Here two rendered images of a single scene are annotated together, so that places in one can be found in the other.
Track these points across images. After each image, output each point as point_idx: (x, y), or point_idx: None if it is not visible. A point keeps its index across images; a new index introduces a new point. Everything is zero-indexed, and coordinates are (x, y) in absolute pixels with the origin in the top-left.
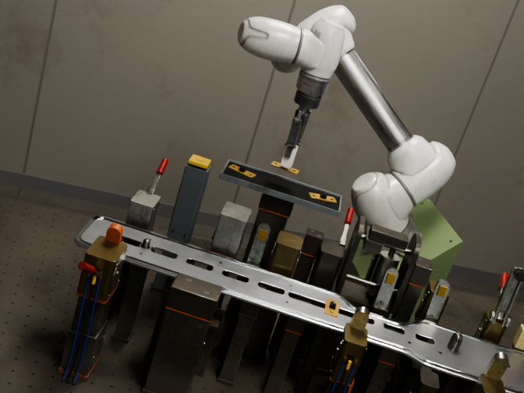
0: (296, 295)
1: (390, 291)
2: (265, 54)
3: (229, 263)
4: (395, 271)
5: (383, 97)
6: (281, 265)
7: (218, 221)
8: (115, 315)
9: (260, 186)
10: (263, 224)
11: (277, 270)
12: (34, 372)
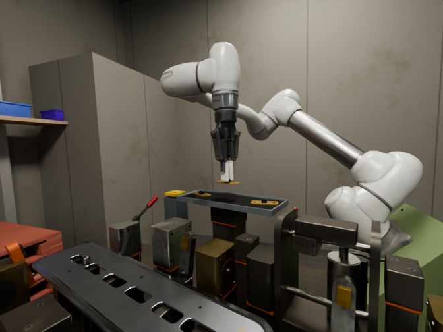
0: None
1: (350, 319)
2: (176, 88)
3: (151, 276)
4: (349, 283)
5: (331, 131)
6: (204, 277)
7: (151, 234)
8: None
9: (202, 200)
10: (184, 232)
11: (204, 284)
12: None
